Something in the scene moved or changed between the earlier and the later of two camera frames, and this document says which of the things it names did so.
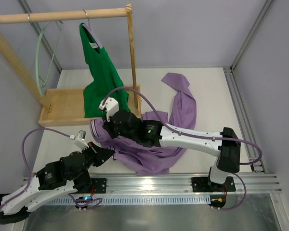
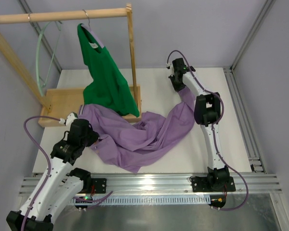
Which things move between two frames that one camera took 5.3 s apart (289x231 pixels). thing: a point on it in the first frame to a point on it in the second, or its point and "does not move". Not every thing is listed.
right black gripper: [111, 125] to [176, 83]
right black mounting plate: [205, 184] does not move
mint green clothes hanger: [43, 83] does not move
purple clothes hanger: [91, 31] does not move
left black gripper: [94, 154] to [92, 137]
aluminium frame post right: [235, 94] does not move
